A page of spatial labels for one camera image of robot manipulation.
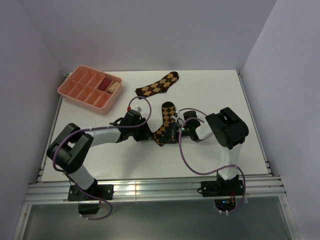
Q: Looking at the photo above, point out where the front aluminium rail frame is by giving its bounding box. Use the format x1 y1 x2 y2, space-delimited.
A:
23 175 287 205

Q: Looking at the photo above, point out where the brown argyle sock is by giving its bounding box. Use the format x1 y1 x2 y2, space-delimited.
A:
135 71 179 98
152 101 176 147

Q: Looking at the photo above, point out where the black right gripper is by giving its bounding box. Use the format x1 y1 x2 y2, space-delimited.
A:
159 121 192 144

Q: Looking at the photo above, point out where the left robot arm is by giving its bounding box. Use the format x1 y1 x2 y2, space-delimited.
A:
46 110 153 200

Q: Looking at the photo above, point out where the dark red rolled sock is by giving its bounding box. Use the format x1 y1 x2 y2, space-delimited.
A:
98 77 113 92

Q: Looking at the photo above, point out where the pink compartment tray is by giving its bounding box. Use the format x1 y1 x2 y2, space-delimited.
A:
57 65 123 115

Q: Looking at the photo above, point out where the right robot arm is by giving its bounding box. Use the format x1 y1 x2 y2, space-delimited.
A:
158 107 249 195

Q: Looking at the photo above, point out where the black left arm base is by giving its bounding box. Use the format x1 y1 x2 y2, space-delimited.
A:
67 184 114 220

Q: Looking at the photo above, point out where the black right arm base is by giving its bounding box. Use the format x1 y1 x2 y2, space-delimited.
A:
197 175 245 212

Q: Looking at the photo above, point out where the aluminium table edge rail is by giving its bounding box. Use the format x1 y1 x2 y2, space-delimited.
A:
236 70 273 176

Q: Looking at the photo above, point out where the tan rolled sock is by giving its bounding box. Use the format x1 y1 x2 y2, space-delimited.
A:
107 81 120 94

